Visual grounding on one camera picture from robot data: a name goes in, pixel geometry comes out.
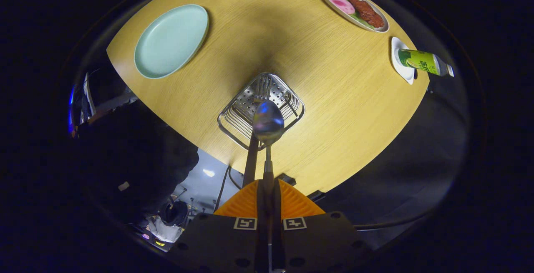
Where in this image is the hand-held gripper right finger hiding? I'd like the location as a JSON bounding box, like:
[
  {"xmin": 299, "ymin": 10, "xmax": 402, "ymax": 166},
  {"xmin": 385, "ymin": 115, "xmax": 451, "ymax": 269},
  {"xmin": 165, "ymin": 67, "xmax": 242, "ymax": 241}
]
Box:
[{"xmin": 271, "ymin": 179, "xmax": 370, "ymax": 273}]

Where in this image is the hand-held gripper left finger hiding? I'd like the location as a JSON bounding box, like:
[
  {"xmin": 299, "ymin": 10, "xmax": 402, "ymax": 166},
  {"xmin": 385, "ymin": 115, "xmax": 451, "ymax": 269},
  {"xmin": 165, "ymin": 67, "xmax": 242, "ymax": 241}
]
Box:
[{"xmin": 167, "ymin": 179, "xmax": 270, "ymax": 273}]

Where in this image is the metal fork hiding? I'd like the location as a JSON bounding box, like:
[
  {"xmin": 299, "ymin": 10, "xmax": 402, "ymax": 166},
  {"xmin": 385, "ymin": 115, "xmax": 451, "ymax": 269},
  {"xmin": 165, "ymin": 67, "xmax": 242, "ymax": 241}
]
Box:
[{"xmin": 243, "ymin": 77, "xmax": 272, "ymax": 188}]

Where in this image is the metal spoon with brown handle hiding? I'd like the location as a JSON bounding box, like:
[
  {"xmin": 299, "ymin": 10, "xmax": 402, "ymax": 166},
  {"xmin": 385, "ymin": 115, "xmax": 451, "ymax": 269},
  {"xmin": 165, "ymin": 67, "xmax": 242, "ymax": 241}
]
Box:
[{"xmin": 252, "ymin": 100, "xmax": 285, "ymax": 182}]

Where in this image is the white square coaster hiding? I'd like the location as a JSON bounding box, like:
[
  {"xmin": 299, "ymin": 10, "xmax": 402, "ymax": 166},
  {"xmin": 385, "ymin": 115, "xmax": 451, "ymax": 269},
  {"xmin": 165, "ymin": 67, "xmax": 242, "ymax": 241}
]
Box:
[{"xmin": 391, "ymin": 37, "xmax": 416, "ymax": 85}]

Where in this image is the pale green plate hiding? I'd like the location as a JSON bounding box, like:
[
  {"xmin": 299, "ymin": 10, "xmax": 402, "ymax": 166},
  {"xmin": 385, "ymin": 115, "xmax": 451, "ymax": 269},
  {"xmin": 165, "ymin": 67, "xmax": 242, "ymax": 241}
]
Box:
[{"xmin": 134, "ymin": 4, "xmax": 209, "ymax": 79}]

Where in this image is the white plate of food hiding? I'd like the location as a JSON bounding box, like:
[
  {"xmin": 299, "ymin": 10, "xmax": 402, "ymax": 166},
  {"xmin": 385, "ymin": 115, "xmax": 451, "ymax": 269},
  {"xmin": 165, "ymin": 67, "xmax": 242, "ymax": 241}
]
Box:
[{"xmin": 320, "ymin": 0, "xmax": 390, "ymax": 33}]

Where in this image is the green label drink bottle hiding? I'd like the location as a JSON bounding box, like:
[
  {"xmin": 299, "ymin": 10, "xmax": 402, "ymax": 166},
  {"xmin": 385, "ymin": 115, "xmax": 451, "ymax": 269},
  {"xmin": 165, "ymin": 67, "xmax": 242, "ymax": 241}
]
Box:
[{"xmin": 397, "ymin": 48, "xmax": 455, "ymax": 77}]

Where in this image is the pink round food slice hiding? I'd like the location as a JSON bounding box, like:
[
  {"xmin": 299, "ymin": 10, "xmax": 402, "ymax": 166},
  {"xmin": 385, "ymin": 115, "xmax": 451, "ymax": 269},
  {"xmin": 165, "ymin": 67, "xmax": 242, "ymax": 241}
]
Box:
[{"xmin": 325, "ymin": 0, "xmax": 356, "ymax": 15}]

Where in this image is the brown meat piece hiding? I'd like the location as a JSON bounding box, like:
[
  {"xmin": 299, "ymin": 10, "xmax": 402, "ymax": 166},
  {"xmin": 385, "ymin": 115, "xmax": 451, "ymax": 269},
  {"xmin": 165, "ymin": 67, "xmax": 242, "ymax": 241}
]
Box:
[{"xmin": 347, "ymin": 0, "xmax": 385, "ymax": 28}]

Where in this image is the metal wire basket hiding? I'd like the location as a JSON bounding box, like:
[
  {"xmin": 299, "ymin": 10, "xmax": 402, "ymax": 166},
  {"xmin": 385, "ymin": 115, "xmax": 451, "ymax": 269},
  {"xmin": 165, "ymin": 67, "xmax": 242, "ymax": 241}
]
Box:
[{"xmin": 217, "ymin": 72, "xmax": 305, "ymax": 152}]

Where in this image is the black cable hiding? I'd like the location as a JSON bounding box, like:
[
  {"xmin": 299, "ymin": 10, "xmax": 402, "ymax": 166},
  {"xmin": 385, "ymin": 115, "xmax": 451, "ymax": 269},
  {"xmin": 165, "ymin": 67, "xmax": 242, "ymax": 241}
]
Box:
[{"xmin": 353, "ymin": 208, "xmax": 430, "ymax": 230}]

